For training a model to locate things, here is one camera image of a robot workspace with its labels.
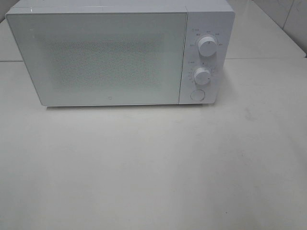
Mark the round white door release button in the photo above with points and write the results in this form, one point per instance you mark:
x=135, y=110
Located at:
x=198, y=95

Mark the white timer knob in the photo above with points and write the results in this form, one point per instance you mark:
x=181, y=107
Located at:
x=202, y=76

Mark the white microwave door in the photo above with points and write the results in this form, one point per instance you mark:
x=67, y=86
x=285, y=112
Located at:
x=102, y=59

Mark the upper white power knob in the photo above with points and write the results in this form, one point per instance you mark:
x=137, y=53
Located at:
x=207, y=45

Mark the white microwave oven body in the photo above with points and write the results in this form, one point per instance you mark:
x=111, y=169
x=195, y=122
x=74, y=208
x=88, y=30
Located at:
x=204, y=17

